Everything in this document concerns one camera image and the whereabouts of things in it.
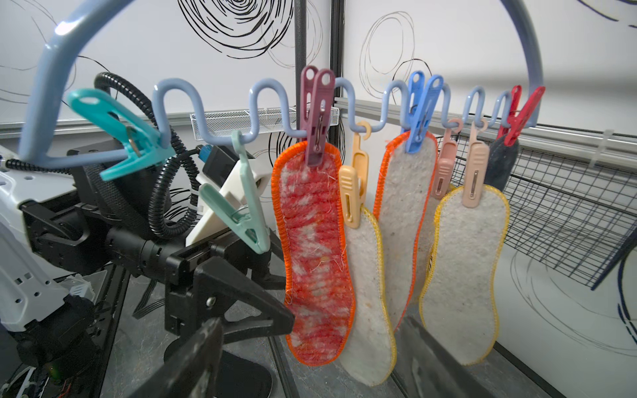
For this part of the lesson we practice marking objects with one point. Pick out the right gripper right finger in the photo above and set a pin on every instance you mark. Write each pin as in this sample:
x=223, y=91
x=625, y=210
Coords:
x=425, y=369

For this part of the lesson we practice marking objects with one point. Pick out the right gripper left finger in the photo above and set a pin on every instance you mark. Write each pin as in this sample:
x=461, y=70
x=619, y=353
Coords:
x=192, y=370

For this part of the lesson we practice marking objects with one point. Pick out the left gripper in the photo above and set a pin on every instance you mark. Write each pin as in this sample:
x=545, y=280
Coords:
x=199, y=284

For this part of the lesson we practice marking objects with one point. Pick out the black foam insole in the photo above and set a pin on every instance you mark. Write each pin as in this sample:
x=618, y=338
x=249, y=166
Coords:
x=237, y=377

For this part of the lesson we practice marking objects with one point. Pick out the red orange-edged insole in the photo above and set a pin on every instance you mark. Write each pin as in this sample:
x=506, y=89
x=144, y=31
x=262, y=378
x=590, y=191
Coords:
x=318, y=287

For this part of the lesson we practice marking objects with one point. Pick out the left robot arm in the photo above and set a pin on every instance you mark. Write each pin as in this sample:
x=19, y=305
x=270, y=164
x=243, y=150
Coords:
x=75, y=341

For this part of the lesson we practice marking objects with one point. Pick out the mint clothespin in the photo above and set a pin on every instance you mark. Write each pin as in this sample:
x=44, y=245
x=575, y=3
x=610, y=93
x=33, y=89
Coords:
x=241, y=211

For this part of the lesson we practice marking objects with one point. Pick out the teal clothespin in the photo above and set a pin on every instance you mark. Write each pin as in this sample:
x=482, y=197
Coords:
x=143, y=144

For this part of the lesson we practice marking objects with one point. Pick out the yellow clothespin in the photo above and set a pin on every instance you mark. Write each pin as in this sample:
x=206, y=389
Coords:
x=353, y=180

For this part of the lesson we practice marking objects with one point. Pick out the beige pink clothespin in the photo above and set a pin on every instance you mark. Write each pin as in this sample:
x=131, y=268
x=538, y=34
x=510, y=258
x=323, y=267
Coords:
x=476, y=166

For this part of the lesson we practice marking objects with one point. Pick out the white orange-edged insole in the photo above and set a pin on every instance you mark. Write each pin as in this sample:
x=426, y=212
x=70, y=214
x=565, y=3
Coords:
x=402, y=196

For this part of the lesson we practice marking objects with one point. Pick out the purple clothespin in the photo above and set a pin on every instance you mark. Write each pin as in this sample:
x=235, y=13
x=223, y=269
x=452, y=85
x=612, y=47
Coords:
x=317, y=90

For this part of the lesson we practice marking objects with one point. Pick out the grey insole on red clip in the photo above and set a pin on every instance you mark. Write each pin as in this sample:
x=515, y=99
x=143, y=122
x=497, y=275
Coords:
x=502, y=159

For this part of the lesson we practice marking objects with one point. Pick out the red clothespin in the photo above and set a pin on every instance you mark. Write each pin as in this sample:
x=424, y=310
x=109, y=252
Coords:
x=518, y=119

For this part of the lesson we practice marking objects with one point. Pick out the blue clothespin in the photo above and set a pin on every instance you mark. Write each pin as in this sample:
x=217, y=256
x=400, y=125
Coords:
x=423, y=97

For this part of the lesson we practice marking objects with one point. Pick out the black garment rack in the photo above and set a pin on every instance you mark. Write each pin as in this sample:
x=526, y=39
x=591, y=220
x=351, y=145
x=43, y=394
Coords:
x=312, y=40

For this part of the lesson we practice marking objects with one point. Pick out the white mesh wall shelf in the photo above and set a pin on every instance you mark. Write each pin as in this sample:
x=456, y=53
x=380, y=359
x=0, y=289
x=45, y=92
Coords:
x=223, y=123

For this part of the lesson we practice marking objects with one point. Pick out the black wire basket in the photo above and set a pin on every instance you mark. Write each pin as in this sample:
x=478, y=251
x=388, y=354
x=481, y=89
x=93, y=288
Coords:
x=575, y=219

